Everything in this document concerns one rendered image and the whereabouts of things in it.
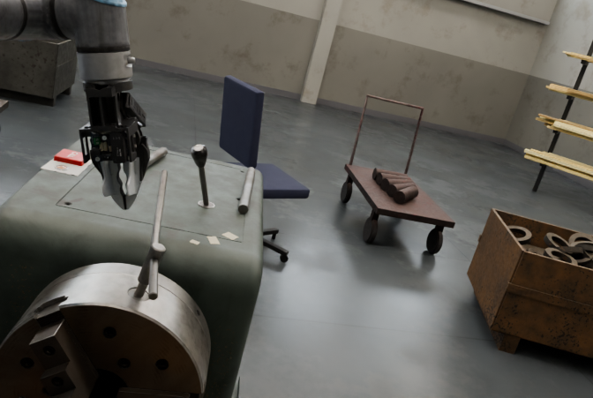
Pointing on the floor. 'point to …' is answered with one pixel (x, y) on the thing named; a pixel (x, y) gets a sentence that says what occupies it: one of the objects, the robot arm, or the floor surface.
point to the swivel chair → (282, 186)
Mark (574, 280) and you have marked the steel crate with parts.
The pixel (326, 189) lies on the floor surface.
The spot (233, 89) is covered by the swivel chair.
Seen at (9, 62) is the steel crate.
